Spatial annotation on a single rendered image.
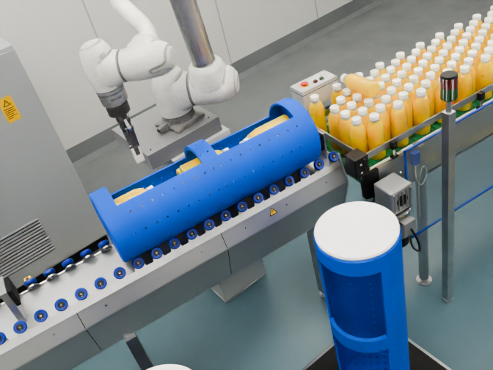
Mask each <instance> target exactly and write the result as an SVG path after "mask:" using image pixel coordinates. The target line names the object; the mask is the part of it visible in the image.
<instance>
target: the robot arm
mask: <svg viewBox="0 0 493 370"><path fill-rule="evenodd" d="M109 1H110V3H111V5H112V7H113V9H114V10H115V11H116V12H117V14H119V15H120V16H121V17H122V18H123V19H125V20H126V21H127V22H128V23H129V24H130V25H132V27H134V28H135V29H136V30H137V31H138V32H139V34H138V35H136V36H134V37H133V39H132V41H131V42H130V43H129V44H128V45H127V46H126V48H122V49H111V48H110V46H109V44H108V43H106V42H105V41H104V40H102V39H100V38H97V39H94V40H90V41H87V42H85V43H84V44H83V45H82V46H81V48H80V51H79V55H80V59H81V63H82V67H83V69H84V72H85V75H86V77H87V79H88V81H89V83H90V84H91V85H92V87H93V88H94V89H95V91H96V94H97V96H98V98H99V100H100V101H101V103H102V105H103V107H105V108H106V111H107V112H108V115H109V117H112V118H115V119H116V121H117V122H118V124H119V126H120V128H121V130H122V132H123V134H124V136H125V139H126V142H128V144H129V145H130V146H129V148H130V149H131V152H132V154H133V155H134V158H135V160H136V163H137V164H138V163H140V162H143V161H144V160H145V158H144V156H143V154H142V151H141V149H140V147H139V142H138V139H137V137H136V134H135V131H134V126H133V125H131V120H130V117H128V116H127V113H128V112H129V111H130V109H131V108H130V106H129V103H128V101H127V98H128V95H127V92H126V91H125V88H124V84H123V83H125V82H128V81H142V80H147V79H152V83H151V85H152V91H153V97H154V99H155V102H156V106H157V107H158V110H159V112H160V114H161V119H160V120H159V121H157V122H155V127H156V128H157V132H159V133H160V134H161V133H163V132H165V131H168V130H169V131H173V132H175V133H176V134H181V133H182V132H183V131H184V130H185V129H186V128H188V127H189V126H190V125H191V124H193V123H194V122H196V121H197V120H199V119H200V118H201V117H204V116H205V113H204V112H199V111H196V110H194V108H193V106H198V105H207V104H215V103H219V102H223V101H226V100H228V99H230V98H232V97H233V96H234V95H235V94H236V93H237V92H238V91H239V77H238V72H237V71H236V70H235V68H233V67H232V66H230V65H225V64H224V62H223V61H222V59H221V58H220V57H219V56H217V55H215V54H213V51H212V48H211V44H210V41H209V39H208V35H207V32H206V30H205V25H204V23H203V20H202V16H201V14H200V9H199V6H198V3H197V0H169V1H170V4H171V6H172V9H173V12H174V14H175V17H176V20H177V22H178V26H179V28H180V32H181V34H182V36H183V40H184V42H185V44H186V48H187V51H188V53H189V56H190V59H191V64H190V66H189V72H188V71H184V70H181V68H180V67H178V66H177V65H175V64H176V61H177V55H176V52H175V49H174V48H173V47H172V45H171V44H169V43H167V42H165V41H163V40H160V39H159V38H158V35H157V31H156V28H155V26H154V25H153V23H152V22H151V20H150V19H149V18H148V17H147V16H146V15H145V14H144V13H142V12H141V11H140V10H139V9H138V8H137V7H136V6H135V5H134V4H132V3H131V2H130V1H129V0H109Z"/></svg>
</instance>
